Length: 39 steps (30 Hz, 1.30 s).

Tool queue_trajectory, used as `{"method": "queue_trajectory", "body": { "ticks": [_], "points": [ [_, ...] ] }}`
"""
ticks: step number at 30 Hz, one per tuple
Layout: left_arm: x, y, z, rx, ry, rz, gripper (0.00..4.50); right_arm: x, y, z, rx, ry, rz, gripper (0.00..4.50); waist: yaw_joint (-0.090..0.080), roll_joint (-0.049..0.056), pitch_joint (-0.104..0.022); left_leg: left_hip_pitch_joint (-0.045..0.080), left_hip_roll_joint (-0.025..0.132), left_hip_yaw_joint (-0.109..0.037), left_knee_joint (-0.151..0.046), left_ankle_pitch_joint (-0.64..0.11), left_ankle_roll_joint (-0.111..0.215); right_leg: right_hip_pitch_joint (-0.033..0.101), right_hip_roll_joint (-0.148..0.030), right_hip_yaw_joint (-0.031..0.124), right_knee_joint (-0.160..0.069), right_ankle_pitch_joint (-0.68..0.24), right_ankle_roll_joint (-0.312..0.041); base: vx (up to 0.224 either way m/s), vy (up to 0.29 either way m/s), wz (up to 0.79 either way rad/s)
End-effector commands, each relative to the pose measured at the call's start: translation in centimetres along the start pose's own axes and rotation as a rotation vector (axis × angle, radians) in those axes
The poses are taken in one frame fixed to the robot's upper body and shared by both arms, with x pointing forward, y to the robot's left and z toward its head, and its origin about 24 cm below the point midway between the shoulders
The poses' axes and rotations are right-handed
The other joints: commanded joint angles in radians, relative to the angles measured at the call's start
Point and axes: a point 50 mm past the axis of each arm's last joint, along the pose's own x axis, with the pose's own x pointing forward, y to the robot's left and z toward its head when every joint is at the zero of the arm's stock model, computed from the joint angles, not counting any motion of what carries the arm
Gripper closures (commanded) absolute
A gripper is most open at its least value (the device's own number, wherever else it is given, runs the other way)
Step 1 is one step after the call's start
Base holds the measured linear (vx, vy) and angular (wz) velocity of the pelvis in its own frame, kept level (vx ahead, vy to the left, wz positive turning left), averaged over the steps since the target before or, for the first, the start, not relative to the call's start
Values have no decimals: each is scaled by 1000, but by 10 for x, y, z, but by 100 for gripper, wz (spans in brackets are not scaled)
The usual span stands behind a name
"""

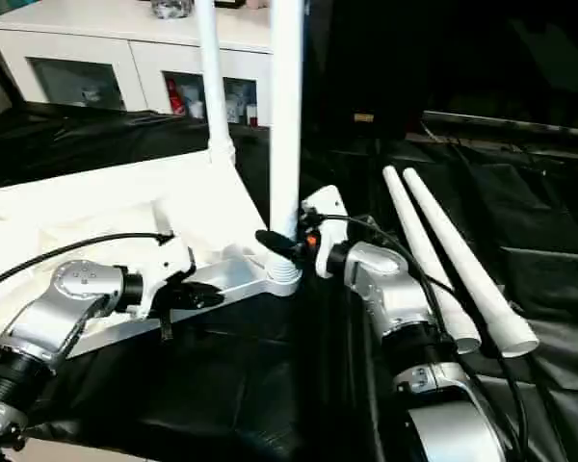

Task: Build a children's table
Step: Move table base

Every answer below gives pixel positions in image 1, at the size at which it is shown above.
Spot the white plastic table top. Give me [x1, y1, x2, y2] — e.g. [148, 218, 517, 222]
[0, 143, 303, 361]

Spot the white plastic table leg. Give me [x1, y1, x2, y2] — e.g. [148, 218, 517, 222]
[402, 166, 540, 359]
[381, 165, 484, 356]
[194, 0, 236, 166]
[266, 0, 310, 286]

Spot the black mat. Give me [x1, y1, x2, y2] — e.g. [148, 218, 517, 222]
[0, 98, 578, 462]

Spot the patterned white cup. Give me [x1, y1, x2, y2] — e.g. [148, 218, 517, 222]
[224, 90, 242, 121]

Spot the black box with gold label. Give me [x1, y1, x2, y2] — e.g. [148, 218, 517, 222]
[326, 0, 426, 141]

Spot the dark long bar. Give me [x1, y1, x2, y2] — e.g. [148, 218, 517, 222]
[421, 109, 578, 140]

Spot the white cabinet with glass doors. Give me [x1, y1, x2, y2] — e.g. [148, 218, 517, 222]
[0, 0, 310, 128]

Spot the dark crumpled bundle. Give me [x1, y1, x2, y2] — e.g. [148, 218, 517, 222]
[150, 0, 195, 20]

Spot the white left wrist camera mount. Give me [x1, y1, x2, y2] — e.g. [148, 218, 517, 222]
[133, 234, 197, 322]

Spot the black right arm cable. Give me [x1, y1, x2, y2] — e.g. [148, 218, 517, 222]
[300, 213, 532, 462]

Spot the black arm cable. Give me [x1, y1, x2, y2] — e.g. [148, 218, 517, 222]
[300, 213, 532, 462]
[0, 231, 175, 295]

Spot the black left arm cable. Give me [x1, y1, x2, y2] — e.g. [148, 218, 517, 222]
[0, 231, 175, 295]

